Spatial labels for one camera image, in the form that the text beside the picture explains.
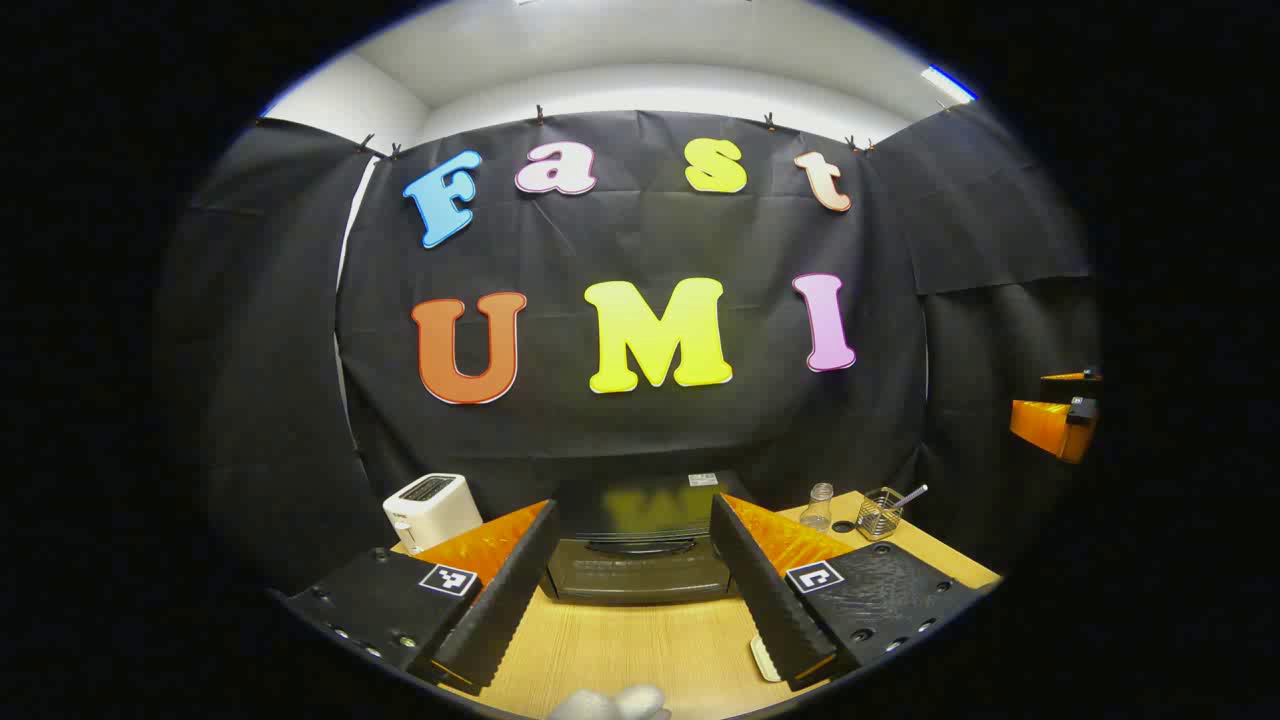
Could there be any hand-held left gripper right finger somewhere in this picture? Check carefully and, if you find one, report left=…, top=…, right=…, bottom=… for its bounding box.
left=707, top=491, right=1003, bottom=693

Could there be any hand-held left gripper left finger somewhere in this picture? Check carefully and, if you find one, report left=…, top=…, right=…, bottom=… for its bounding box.
left=283, top=498, right=561, bottom=695

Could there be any black electric oven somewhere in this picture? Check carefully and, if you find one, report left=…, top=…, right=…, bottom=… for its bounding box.
left=545, top=472, right=751, bottom=604

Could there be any white toaster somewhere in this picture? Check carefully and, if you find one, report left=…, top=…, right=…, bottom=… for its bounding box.
left=383, top=473, right=484, bottom=554

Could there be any ceiling light panel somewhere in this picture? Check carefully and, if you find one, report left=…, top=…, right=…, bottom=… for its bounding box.
left=920, top=65, right=978, bottom=106

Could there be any wire mesh basket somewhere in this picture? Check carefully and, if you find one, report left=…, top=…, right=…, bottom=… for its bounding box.
left=856, top=487, right=904, bottom=541

